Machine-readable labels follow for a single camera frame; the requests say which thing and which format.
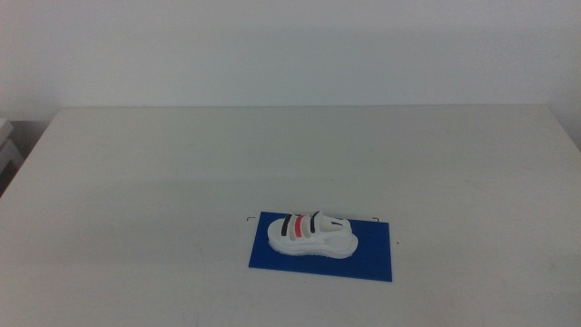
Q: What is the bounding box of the white shoe with striped straps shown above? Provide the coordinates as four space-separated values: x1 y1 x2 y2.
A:
266 209 359 261

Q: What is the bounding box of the blue rectangular mat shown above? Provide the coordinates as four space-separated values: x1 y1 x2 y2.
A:
248 211 393 283

